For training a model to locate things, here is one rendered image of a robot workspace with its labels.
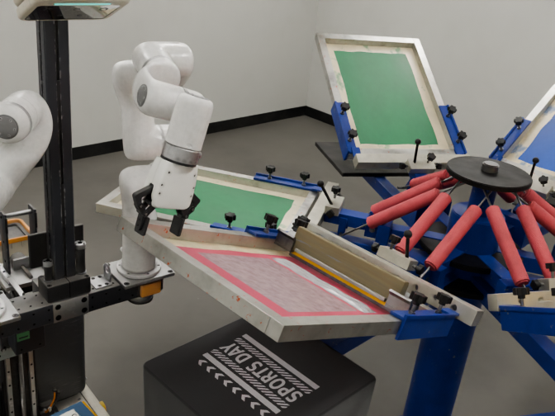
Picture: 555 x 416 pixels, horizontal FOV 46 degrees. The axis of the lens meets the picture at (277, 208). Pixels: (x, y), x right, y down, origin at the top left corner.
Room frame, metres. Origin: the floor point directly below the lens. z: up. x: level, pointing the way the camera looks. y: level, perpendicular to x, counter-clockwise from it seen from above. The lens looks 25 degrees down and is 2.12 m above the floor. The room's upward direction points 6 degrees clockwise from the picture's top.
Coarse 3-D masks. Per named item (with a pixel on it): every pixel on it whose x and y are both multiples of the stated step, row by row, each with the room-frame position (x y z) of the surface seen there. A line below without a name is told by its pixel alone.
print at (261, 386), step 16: (208, 352) 1.51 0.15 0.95; (224, 352) 1.52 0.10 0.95; (240, 352) 1.53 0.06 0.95; (256, 352) 1.54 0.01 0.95; (272, 352) 1.55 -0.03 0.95; (208, 368) 1.44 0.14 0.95; (224, 368) 1.45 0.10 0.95; (240, 368) 1.46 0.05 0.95; (256, 368) 1.47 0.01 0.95; (272, 368) 1.48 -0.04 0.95; (288, 368) 1.48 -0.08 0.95; (224, 384) 1.39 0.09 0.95; (240, 384) 1.40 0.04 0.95; (256, 384) 1.40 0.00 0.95; (272, 384) 1.41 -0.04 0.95; (288, 384) 1.42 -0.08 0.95; (304, 384) 1.42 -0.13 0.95; (256, 400) 1.34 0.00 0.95; (272, 400) 1.34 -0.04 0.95; (288, 400) 1.35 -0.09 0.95
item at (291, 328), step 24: (144, 240) 1.38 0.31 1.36; (192, 240) 1.59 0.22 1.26; (216, 240) 1.66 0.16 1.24; (240, 240) 1.73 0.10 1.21; (264, 240) 1.80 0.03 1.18; (168, 264) 1.31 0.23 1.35; (192, 264) 1.27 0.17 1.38; (216, 288) 1.20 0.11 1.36; (240, 312) 1.14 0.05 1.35; (264, 312) 1.11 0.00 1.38; (288, 336) 1.08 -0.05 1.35; (312, 336) 1.14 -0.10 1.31; (336, 336) 1.20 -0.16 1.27; (360, 336) 1.27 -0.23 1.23
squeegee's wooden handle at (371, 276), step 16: (304, 240) 1.79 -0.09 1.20; (320, 240) 1.76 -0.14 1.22; (320, 256) 1.74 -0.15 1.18; (336, 256) 1.71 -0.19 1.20; (352, 256) 1.68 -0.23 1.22; (352, 272) 1.65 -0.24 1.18; (368, 272) 1.63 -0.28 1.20; (384, 272) 1.60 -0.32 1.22; (384, 288) 1.58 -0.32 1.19; (400, 288) 1.55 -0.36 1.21
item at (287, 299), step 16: (240, 288) 1.32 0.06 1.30; (256, 288) 1.36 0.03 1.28; (272, 288) 1.41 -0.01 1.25; (288, 288) 1.46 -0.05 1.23; (304, 288) 1.51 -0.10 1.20; (320, 288) 1.57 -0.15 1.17; (272, 304) 1.28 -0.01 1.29; (288, 304) 1.32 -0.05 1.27; (304, 304) 1.37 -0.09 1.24; (320, 304) 1.42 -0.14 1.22; (336, 304) 1.47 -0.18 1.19; (368, 304) 1.58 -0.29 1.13
